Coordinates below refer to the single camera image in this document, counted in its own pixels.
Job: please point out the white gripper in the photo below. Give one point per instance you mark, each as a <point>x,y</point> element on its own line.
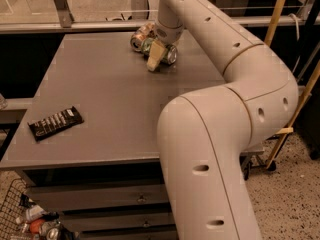
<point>167,35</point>

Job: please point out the crushed green soda can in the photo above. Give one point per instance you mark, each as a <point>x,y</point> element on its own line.
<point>170,54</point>

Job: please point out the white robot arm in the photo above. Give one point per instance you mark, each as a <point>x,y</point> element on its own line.
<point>202,133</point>

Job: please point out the crushed orange soda can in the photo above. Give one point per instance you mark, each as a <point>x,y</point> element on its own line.
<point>144,32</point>

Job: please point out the silver can in basket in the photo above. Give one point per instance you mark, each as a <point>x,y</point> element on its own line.
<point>50,230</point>

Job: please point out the dark brown chocolate bar wrapper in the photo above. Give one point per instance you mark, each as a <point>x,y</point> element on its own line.
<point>55,123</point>

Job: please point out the grey drawer cabinet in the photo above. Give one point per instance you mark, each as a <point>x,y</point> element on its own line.
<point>104,176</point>

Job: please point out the white plastic bottle in basket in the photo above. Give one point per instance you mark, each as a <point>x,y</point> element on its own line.
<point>30,215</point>

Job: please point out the orange round item in basket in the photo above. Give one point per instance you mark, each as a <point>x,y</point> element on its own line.
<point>35,225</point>

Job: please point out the grey metal rail frame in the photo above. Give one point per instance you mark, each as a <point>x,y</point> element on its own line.
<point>50,15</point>

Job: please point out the black wire basket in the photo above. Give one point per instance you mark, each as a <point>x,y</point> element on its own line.
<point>14,205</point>

